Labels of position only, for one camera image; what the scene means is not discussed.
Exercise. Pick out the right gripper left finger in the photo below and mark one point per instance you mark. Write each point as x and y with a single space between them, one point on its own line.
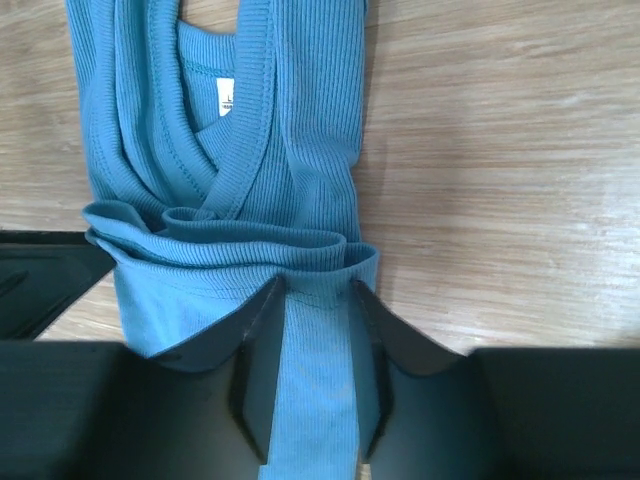
97 410

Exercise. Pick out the light blue tank top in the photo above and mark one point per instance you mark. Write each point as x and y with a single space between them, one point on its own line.
218 161

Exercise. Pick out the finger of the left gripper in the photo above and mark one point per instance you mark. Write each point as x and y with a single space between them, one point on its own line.
43 273

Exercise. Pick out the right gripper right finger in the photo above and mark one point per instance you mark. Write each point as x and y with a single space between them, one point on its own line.
426 412

